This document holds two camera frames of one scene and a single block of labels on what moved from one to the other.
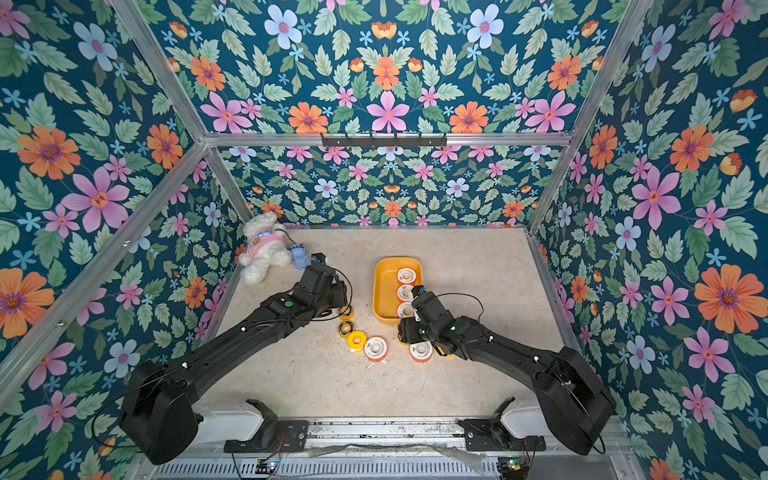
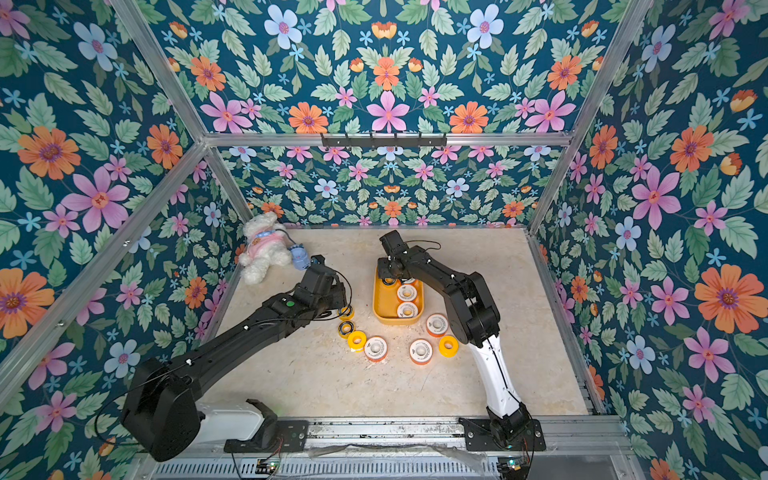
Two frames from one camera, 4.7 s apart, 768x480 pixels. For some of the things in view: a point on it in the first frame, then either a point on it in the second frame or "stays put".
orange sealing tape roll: x=405 y=310 stays put
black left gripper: x=340 y=293 stays put
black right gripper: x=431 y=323 -> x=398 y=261
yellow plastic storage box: x=385 y=285 stays put
